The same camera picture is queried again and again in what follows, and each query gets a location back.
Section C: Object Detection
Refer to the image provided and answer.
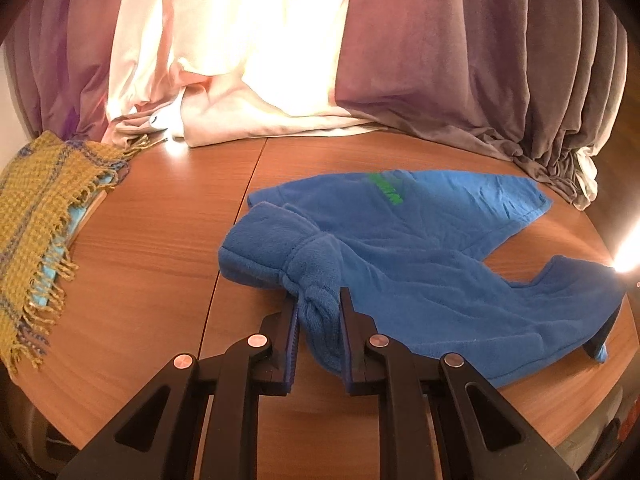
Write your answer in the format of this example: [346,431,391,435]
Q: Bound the yellow woven fringed scarf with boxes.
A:
[0,130,151,377]

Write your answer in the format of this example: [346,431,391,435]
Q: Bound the light blue cloth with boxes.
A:
[27,170,117,311]

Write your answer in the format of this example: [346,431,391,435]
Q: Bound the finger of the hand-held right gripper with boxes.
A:
[582,317,612,365]

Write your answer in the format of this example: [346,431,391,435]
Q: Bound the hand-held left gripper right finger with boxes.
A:
[339,287,583,480]

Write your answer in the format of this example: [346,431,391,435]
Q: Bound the white sheer curtain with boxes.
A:
[570,147,601,212]

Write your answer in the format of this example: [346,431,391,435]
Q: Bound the blue fleece pants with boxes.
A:
[218,169,628,389]

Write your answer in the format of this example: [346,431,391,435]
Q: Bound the grey-purple pleated curtain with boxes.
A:
[332,0,629,197]

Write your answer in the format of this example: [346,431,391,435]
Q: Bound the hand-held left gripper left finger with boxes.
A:
[57,301,301,480]

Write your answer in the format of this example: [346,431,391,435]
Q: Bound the purple curtain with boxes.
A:
[5,0,132,147]

